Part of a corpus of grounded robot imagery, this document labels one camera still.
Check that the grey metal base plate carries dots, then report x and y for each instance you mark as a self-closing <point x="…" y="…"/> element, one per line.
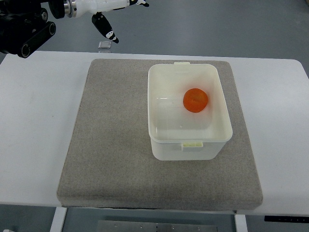
<point x="130" y="226"/>

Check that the white table right leg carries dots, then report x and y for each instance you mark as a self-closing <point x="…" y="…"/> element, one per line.
<point x="240" y="223"/>

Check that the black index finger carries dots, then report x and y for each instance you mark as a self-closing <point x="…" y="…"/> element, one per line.
<point x="138" y="2"/>

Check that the white plastic box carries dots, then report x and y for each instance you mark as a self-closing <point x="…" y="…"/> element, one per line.
<point x="188" y="117"/>

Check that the white table left leg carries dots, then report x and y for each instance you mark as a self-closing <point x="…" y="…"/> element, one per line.
<point x="58" y="219"/>

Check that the orange fruit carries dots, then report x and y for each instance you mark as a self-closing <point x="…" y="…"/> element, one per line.
<point x="195" y="100"/>

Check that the white table leg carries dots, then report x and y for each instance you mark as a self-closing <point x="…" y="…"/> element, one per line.
<point x="240" y="223"/>
<point x="58" y="219"/>

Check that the black table control panel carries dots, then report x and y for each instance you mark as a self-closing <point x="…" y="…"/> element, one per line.
<point x="288" y="219"/>

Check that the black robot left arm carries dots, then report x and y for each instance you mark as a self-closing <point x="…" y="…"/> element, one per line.
<point x="24" y="24"/>

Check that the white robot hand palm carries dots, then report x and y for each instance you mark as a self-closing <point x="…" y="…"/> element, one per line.
<point x="80" y="7"/>

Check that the small metal floor plate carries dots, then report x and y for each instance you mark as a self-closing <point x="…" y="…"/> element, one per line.
<point x="104" y="45"/>

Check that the grey foam mat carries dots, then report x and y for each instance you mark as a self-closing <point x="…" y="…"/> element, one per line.
<point x="110" y="162"/>

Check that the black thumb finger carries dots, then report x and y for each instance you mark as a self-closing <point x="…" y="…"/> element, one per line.
<point x="103" y="26"/>

